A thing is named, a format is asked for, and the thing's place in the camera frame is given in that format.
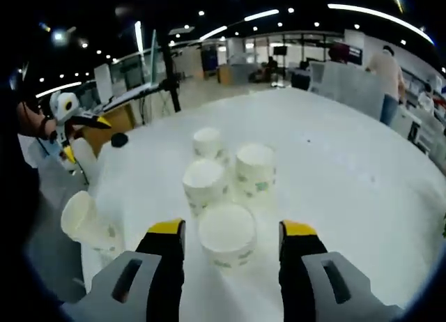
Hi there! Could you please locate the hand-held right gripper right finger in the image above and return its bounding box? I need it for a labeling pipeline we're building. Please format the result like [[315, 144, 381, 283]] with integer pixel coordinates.
[[278, 219, 402, 322]]

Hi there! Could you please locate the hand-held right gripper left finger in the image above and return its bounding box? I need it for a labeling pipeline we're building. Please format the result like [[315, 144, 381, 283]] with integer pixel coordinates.
[[68, 217, 186, 322]]

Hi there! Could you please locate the person's left hand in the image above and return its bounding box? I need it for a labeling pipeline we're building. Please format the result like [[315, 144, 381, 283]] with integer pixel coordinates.
[[20, 107, 59, 141]]

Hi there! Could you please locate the tan wooden cabinet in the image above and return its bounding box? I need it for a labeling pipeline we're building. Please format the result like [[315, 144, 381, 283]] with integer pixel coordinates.
[[83, 102, 136, 159]]

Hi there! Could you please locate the black round object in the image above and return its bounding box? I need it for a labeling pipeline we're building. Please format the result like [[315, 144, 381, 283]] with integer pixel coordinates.
[[110, 132, 129, 148]]

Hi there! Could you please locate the white table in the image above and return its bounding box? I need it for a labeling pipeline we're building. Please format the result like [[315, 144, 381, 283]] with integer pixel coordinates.
[[82, 88, 446, 322]]

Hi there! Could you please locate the black tripod stand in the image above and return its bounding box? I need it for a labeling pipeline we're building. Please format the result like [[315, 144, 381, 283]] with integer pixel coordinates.
[[158, 25, 182, 114]]

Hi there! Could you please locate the straight ceiling light strip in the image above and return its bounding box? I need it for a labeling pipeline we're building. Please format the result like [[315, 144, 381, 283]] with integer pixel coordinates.
[[134, 20, 144, 53]]

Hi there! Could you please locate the short ceiling light strip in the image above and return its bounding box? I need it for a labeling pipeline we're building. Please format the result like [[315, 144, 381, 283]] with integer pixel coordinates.
[[200, 25, 228, 41], [243, 9, 279, 22]]

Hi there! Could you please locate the grey partition panel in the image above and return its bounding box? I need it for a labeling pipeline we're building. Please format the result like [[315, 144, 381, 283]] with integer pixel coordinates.
[[309, 60, 384, 119]]

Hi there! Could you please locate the long curved ceiling light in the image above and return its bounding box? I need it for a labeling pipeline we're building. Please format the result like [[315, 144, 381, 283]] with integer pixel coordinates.
[[327, 3, 435, 44]]

